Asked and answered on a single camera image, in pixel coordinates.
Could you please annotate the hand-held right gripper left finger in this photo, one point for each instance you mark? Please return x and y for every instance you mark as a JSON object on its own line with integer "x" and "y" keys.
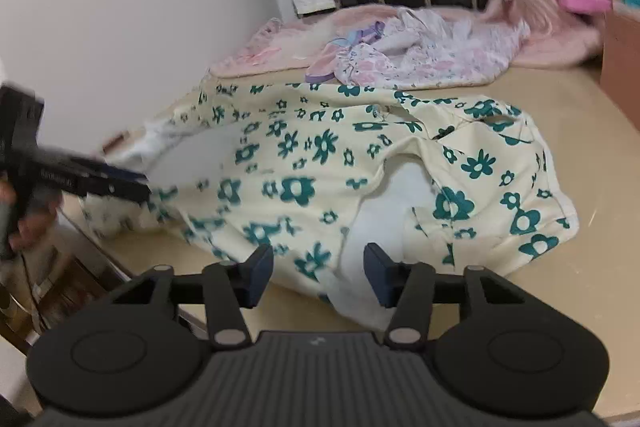
{"x": 260, "y": 274}

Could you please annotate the small pink purple garment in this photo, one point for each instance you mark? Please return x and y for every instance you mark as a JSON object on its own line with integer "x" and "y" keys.
{"x": 325, "y": 64}

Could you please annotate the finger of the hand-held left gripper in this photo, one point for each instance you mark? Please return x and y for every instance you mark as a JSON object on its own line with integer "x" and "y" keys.
{"x": 120, "y": 172}
{"x": 115, "y": 192}

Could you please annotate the brown wooden furniture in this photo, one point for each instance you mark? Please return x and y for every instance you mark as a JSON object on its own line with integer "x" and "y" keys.
{"x": 65, "y": 277}

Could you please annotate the person's left hand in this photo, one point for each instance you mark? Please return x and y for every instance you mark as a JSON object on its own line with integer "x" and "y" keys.
{"x": 32, "y": 227}

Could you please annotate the brown cardboard box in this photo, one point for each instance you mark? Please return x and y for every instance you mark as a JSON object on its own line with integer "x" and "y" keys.
{"x": 622, "y": 67}

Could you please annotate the pink fleece blanket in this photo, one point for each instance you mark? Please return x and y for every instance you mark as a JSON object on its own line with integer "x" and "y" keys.
{"x": 350, "y": 17}

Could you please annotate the cream green-flowered garment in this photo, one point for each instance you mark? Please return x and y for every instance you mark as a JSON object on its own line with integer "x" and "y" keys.
{"x": 310, "y": 167}

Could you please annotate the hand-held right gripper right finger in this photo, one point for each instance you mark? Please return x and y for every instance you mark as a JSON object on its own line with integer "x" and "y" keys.
{"x": 377, "y": 279}

